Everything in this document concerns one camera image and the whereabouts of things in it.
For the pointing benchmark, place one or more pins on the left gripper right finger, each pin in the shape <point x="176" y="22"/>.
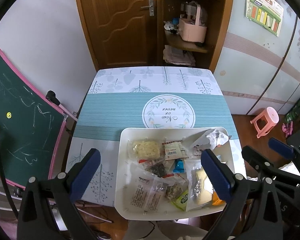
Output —
<point x="218" y="173"/>

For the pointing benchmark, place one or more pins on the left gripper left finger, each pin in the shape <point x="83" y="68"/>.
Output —
<point x="82" y="173"/>

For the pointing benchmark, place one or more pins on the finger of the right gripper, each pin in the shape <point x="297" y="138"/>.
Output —
<point x="252" y="157"/>
<point x="282" y="149"/>

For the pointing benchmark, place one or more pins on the orange snack packet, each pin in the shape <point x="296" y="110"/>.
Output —
<point x="216" y="201"/>

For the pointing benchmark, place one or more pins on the yellow white cake packet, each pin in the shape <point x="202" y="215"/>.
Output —
<point x="200" y="188"/>

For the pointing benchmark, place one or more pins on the white printed snack bag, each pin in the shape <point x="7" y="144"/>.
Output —
<point x="209" y="140"/>

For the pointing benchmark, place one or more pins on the blue candy packet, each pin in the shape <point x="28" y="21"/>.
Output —
<point x="179" y="166"/>

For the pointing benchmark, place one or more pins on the green wafer packet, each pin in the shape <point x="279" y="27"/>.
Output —
<point x="181" y="201"/>

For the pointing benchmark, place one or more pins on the brown white snack packet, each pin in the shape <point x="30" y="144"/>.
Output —
<point x="174" y="150"/>

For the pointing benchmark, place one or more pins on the white cream serving tray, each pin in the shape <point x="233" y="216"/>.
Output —
<point x="128" y="170"/>

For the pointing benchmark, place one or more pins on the clear bag yellow puffs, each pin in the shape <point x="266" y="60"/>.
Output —
<point x="144" y="149"/>

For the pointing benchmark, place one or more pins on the clear packet white label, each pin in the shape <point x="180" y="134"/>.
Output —
<point x="148" y="192"/>

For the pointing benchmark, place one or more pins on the pink plastic stool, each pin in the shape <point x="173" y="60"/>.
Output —
<point x="265" y="121"/>

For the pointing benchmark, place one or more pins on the white wardrobe sliding doors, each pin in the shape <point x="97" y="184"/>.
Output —
<point x="256" y="68"/>

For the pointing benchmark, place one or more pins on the teal patterned tablecloth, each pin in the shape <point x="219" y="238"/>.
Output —
<point x="145" y="97"/>

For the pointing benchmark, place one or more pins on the folded cloth on shelf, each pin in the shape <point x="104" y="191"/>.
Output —
<point x="176" y="56"/>

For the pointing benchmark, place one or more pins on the pink storage basket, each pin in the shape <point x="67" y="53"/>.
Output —
<point x="193" y="22"/>

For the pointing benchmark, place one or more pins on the wooden corner shelf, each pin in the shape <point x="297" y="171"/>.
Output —
<point x="205" y="54"/>

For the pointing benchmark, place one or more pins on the brown wooden door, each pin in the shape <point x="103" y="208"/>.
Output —
<point x="121" y="33"/>

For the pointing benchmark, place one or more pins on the green chalkboard pink frame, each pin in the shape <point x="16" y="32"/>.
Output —
<point x="31" y="127"/>

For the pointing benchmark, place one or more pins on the wall calendar poster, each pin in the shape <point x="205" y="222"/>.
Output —
<point x="267" y="13"/>

